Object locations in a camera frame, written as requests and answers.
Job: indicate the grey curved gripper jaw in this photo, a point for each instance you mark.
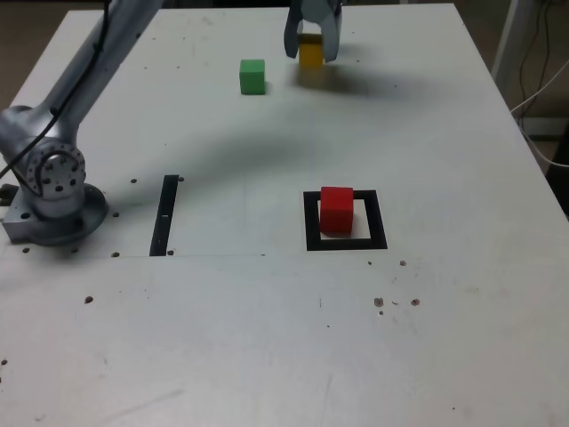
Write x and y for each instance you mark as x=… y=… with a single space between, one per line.
x=291 y=35
x=331 y=31

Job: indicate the yellow cube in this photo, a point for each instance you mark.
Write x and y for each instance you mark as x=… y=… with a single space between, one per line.
x=310 y=55

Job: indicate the green cube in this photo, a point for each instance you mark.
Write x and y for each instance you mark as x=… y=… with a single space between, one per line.
x=252 y=80

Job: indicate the red cube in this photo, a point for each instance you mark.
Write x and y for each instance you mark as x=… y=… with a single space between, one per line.
x=336 y=213

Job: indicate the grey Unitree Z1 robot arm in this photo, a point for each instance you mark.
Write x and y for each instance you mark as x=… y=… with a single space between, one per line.
x=58 y=213

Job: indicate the black tape square outline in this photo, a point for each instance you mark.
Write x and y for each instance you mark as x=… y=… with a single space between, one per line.
x=311 y=231

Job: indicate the black tape strip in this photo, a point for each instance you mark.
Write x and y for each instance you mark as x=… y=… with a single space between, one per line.
x=163 y=213

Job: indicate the dark flat box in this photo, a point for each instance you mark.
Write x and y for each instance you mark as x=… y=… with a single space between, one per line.
x=547 y=127

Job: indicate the white metal frame leg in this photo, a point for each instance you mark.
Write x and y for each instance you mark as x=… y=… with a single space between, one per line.
x=511 y=31

